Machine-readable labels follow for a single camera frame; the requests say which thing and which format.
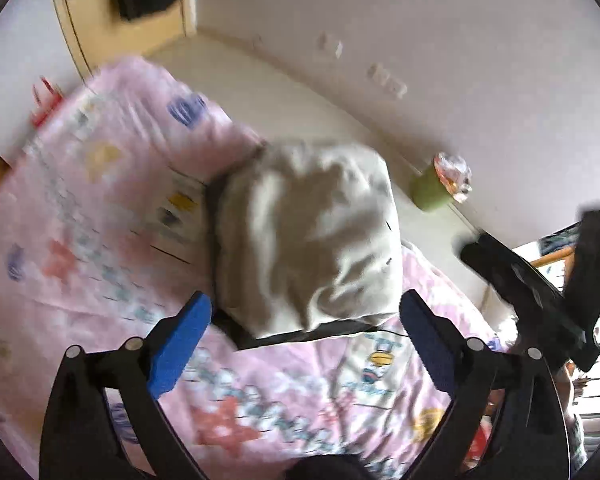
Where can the beige zip hoodie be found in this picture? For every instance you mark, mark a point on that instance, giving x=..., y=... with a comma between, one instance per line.
x=305, y=235

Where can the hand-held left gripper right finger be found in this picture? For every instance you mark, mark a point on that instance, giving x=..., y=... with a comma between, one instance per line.
x=430, y=345

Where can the red gift bag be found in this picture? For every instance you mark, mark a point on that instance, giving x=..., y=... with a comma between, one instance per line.
x=47, y=105

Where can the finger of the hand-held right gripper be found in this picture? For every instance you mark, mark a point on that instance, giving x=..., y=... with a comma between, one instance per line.
x=520, y=290

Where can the crumpled clear plastic wrapper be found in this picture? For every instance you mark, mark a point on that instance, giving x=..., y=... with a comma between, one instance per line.
x=455, y=175

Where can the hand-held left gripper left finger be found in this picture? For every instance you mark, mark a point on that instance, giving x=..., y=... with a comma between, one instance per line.
x=180, y=345

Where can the black leather jacket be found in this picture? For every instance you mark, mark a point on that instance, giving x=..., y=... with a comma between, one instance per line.
x=280, y=338

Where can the pink printed blanket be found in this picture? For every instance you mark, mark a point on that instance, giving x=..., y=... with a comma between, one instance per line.
x=105, y=260

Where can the white wall socket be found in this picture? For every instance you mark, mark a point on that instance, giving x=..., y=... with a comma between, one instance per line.
x=330, y=44
x=387, y=80

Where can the green cup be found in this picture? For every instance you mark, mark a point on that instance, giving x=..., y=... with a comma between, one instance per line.
x=427, y=192

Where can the pale wooden door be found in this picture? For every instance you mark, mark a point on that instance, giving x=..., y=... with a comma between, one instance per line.
x=105, y=40

